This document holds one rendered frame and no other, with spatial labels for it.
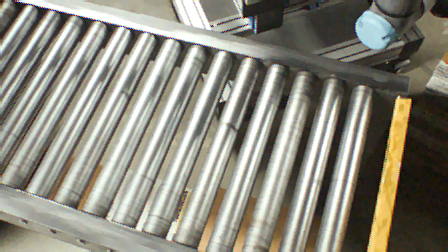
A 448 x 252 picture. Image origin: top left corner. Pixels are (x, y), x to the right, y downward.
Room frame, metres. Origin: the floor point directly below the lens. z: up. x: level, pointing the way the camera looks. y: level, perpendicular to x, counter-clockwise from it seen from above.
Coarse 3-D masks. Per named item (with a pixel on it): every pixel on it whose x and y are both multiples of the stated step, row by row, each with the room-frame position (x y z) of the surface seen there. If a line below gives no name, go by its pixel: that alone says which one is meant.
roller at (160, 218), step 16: (224, 64) 0.63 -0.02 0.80; (208, 80) 0.59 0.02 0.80; (224, 80) 0.60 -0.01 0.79; (208, 96) 0.55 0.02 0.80; (192, 112) 0.52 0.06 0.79; (208, 112) 0.51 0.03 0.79; (192, 128) 0.47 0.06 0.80; (208, 128) 0.48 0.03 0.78; (192, 144) 0.44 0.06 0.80; (176, 160) 0.40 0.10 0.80; (192, 160) 0.41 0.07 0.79; (176, 176) 0.37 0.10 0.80; (160, 192) 0.34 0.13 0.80; (176, 192) 0.34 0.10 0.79; (160, 208) 0.30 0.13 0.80; (176, 208) 0.31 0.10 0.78; (144, 224) 0.28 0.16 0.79; (160, 224) 0.27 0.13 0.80
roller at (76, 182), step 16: (144, 48) 0.70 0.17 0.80; (128, 64) 0.66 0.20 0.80; (144, 64) 0.66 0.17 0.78; (128, 80) 0.61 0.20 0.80; (112, 96) 0.57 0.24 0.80; (128, 96) 0.58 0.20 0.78; (112, 112) 0.53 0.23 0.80; (96, 128) 0.49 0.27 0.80; (112, 128) 0.50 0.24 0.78; (96, 144) 0.46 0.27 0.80; (80, 160) 0.42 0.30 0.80; (96, 160) 0.43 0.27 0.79; (80, 176) 0.39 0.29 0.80; (64, 192) 0.35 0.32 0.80; (80, 192) 0.36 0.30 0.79
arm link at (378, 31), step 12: (372, 12) 0.55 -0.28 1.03; (420, 12) 0.56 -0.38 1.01; (360, 24) 0.54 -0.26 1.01; (372, 24) 0.53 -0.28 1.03; (384, 24) 0.52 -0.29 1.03; (396, 24) 0.52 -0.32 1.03; (408, 24) 0.53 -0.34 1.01; (360, 36) 0.54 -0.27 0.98; (372, 36) 0.52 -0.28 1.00; (384, 36) 0.51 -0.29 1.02; (396, 36) 0.51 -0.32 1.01; (372, 48) 0.52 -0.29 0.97; (384, 48) 0.50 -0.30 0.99
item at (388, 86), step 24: (0, 0) 0.91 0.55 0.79; (24, 0) 0.89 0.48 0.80; (48, 0) 0.88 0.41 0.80; (72, 0) 0.87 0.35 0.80; (120, 24) 0.78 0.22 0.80; (144, 24) 0.77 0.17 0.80; (168, 24) 0.76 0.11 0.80; (216, 48) 0.68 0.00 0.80; (240, 48) 0.67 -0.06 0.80; (264, 48) 0.67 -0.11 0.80; (288, 48) 0.66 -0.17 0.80; (264, 72) 0.63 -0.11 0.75; (312, 72) 0.59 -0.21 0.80; (336, 72) 0.59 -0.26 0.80; (360, 72) 0.58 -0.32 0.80; (384, 72) 0.58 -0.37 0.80; (384, 96) 0.53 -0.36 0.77
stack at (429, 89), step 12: (444, 72) 0.71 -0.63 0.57; (432, 84) 0.72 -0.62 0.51; (444, 84) 0.70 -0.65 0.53; (432, 96) 0.71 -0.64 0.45; (444, 96) 0.69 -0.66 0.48; (420, 108) 0.72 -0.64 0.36; (444, 108) 0.67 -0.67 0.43; (420, 120) 0.71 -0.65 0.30; (432, 120) 0.69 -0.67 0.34; (408, 132) 0.71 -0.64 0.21; (420, 132) 0.69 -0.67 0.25; (432, 132) 0.67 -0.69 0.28; (444, 132) 0.65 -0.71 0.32; (420, 144) 0.67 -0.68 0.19; (432, 144) 0.65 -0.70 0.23; (444, 144) 0.63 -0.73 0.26; (408, 156) 0.68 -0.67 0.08; (420, 156) 0.66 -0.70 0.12; (444, 156) 0.62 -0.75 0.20; (408, 168) 0.66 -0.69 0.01; (420, 168) 0.64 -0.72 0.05; (432, 168) 0.62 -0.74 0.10; (444, 168) 0.60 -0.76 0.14; (432, 180) 0.60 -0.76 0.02
